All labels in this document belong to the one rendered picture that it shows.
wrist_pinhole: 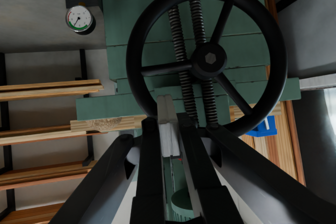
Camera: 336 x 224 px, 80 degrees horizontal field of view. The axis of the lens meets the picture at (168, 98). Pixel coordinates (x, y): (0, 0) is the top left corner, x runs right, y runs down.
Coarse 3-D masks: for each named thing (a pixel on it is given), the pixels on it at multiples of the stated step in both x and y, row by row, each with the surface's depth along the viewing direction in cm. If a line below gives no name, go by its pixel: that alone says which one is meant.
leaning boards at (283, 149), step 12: (264, 0) 182; (276, 12) 177; (288, 108) 177; (276, 120) 190; (288, 120) 179; (288, 132) 178; (252, 144) 236; (264, 144) 215; (276, 144) 194; (288, 144) 179; (264, 156) 218; (276, 156) 202; (288, 156) 182; (300, 156) 174; (288, 168) 184; (300, 168) 174; (300, 180) 176
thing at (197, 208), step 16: (192, 128) 14; (192, 144) 12; (192, 160) 11; (208, 160) 11; (192, 176) 9; (208, 176) 9; (192, 192) 10; (208, 192) 8; (224, 192) 8; (192, 208) 11; (208, 208) 7; (224, 208) 7
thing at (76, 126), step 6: (234, 108) 69; (234, 114) 69; (240, 114) 69; (72, 120) 67; (126, 120) 68; (132, 120) 68; (72, 126) 67; (78, 126) 67; (84, 126) 68; (120, 126) 68; (126, 126) 68
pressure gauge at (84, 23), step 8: (72, 8) 47; (80, 8) 47; (72, 16) 47; (80, 16) 47; (88, 16) 47; (72, 24) 47; (80, 24) 47; (88, 24) 47; (80, 32) 48; (88, 32) 49
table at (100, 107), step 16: (288, 80) 55; (96, 96) 53; (112, 96) 53; (128, 96) 53; (176, 96) 44; (256, 96) 54; (288, 96) 54; (80, 112) 52; (96, 112) 52; (112, 112) 53; (128, 112) 53
